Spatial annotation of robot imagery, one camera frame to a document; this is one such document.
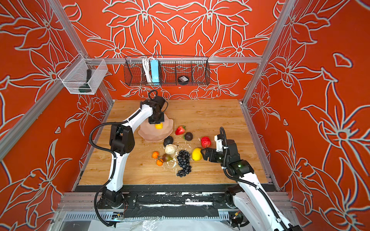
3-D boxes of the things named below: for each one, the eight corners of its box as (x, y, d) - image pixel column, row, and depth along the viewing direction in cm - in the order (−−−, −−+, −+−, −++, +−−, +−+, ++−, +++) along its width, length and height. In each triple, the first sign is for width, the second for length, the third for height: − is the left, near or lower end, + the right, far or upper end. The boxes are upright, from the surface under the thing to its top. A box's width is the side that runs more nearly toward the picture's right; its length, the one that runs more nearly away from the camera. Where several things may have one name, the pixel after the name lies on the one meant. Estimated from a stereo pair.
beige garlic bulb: (165, 155, 91) (164, 151, 87) (166, 147, 94) (165, 143, 90) (177, 155, 91) (176, 151, 87) (177, 147, 94) (177, 143, 90)
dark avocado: (164, 146, 94) (164, 144, 91) (162, 141, 96) (161, 139, 94) (174, 142, 96) (173, 140, 93) (171, 137, 98) (171, 134, 96)
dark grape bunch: (176, 176, 82) (176, 174, 79) (177, 152, 92) (177, 149, 89) (191, 176, 82) (191, 174, 79) (190, 152, 92) (190, 149, 89)
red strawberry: (174, 133, 102) (174, 130, 99) (179, 126, 106) (179, 123, 103) (181, 137, 100) (181, 134, 97) (186, 129, 104) (186, 126, 101)
